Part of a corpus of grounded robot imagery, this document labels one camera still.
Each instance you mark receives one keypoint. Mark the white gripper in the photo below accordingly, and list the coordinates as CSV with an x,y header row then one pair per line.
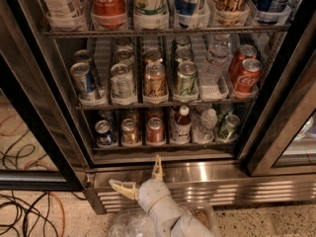
x,y
150,192

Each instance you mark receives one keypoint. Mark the orange gold can bottom shelf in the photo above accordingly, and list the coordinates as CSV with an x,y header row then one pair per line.
x,y
129,132

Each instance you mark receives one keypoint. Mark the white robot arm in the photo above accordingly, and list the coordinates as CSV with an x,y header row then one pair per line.
x,y
170,221

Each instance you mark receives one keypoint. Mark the red can bottom shelf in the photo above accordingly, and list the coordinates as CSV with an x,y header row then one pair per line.
x,y
155,130

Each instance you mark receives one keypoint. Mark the blue pepsi can bottom shelf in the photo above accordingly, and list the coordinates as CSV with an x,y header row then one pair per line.
x,y
105,135

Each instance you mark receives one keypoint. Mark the clear water bottle bottom shelf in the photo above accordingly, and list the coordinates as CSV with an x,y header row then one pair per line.
x,y
204,131

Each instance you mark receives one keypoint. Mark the green can bottom shelf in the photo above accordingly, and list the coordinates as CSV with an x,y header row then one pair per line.
x,y
228,127

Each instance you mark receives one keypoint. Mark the green can shelf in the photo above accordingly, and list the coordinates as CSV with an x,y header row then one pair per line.
x,y
187,74
228,127
183,54

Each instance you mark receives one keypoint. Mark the gold can middle shelf front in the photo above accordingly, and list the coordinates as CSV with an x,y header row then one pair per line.
x,y
155,80

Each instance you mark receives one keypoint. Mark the silver can middle shelf front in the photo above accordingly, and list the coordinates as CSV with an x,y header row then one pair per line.
x,y
122,81

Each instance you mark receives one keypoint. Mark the silver can shelf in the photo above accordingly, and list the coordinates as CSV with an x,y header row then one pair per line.
x,y
124,56
122,81

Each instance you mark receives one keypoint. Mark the green can middle shelf front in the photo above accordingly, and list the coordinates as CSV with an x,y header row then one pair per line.
x,y
187,74

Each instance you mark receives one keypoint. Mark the left glass fridge door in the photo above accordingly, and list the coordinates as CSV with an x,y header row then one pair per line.
x,y
34,144

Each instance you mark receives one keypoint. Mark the glass fridge door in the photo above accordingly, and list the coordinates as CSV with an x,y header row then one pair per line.
x,y
286,147
34,144

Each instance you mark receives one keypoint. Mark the blue can middle shelf front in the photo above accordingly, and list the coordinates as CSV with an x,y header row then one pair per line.
x,y
84,81

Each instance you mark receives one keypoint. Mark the stainless steel fridge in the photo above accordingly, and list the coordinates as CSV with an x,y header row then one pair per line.
x,y
215,173

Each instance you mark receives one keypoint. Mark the water bottle middle shelf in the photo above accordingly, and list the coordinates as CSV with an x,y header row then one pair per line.
x,y
216,59

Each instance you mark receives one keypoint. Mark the blue can middle shelf rear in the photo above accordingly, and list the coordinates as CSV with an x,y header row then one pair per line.
x,y
84,55

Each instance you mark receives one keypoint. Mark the red coca-cola can front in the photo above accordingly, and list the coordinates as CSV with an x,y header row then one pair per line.
x,y
247,75

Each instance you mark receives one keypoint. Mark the red coca-cola can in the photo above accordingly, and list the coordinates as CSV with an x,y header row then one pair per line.
x,y
247,75
243,51

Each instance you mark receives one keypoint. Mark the right glass fridge door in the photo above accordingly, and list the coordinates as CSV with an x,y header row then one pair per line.
x,y
286,147

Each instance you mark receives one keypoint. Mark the red coca-cola can rear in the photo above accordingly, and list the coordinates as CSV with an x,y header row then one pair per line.
x,y
243,51

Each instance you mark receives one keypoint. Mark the green white bottle top shelf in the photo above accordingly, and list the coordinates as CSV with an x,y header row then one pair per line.
x,y
149,13

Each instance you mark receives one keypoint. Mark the coca-cola bottle top shelf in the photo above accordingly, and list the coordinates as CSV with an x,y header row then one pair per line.
x,y
109,12

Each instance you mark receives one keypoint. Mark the white label bottle top shelf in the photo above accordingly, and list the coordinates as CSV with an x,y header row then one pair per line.
x,y
66,15

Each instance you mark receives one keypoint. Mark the dark blue bottle top shelf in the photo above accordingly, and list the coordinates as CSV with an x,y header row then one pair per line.
x,y
271,12

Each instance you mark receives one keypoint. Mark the clear plastic bag bin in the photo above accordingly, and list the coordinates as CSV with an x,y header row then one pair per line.
x,y
137,223

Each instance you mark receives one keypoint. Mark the brown juice bottle white cap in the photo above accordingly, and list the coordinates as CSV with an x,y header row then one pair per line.
x,y
182,125

